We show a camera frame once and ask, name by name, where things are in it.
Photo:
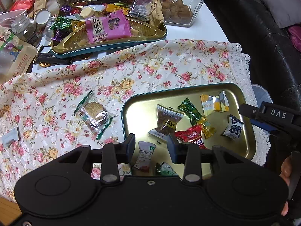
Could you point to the white hawthorn snack packet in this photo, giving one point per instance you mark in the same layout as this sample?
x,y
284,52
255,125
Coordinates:
x,y
146,151

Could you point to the kraft paper zip bag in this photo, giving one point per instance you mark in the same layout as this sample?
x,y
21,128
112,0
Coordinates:
x,y
15,55

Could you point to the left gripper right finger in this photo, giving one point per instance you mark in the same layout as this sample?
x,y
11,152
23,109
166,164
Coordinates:
x,y
190,156

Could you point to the grey cushion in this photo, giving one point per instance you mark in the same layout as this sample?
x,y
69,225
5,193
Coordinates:
x,y
286,13

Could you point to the red foil snack packet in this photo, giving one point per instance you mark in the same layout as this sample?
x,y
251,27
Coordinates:
x,y
192,135

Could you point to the clear biscuit packet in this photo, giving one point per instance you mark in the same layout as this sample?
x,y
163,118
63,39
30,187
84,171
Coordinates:
x,y
94,115

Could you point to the gold tray with snacks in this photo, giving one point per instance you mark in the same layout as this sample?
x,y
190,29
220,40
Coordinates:
x,y
70,37

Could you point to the blue white small packet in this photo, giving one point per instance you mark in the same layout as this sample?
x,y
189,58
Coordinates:
x,y
234,128

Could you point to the black remote control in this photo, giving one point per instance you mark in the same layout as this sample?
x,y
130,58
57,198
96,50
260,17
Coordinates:
x,y
49,58

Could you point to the small glass spice jar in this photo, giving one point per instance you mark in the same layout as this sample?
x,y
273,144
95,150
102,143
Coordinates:
x,y
26,29

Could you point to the white jar lid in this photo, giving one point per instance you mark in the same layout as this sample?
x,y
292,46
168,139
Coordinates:
x,y
42,17

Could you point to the brown jujube snack packet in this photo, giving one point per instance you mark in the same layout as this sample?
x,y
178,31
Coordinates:
x,y
167,120

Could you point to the grey white wrapper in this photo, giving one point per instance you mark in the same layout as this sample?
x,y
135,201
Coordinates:
x,y
11,137

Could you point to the green white Subiaoge snack packet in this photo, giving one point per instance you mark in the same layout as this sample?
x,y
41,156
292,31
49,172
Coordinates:
x,y
164,169

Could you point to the pink snack packet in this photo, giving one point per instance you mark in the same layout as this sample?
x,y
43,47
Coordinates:
x,y
113,26

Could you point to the floral tablecloth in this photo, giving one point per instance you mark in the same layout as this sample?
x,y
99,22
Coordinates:
x,y
42,105

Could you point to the yellow white snack packet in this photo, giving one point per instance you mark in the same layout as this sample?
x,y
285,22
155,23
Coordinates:
x,y
213,104

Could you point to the person's right hand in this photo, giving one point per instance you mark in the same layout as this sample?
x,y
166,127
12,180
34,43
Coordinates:
x,y
286,169

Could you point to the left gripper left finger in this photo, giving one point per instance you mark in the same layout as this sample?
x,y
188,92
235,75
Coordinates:
x,y
114,154

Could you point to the beige cracker packet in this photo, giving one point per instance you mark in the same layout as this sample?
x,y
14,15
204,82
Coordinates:
x,y
156,15

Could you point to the black leather sofa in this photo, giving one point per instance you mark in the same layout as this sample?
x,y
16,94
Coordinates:
x,y
275,62

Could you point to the magenta cushion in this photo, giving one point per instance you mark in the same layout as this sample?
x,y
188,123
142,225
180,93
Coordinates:
x,y
295,36

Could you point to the clear plastic bag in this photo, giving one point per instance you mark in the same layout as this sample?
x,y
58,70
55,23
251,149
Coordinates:
x,y
6,19

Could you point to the purple foil candy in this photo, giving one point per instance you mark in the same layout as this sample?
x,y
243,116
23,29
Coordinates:
x,y
65,11

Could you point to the green foil candy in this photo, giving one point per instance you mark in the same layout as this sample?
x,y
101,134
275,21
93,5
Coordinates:
x,y
196,118

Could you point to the glass cookie jar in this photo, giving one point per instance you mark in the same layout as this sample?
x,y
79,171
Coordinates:
x,y
181,13

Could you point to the silver foil packet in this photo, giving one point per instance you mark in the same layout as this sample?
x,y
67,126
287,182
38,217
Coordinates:
x,y
141,10

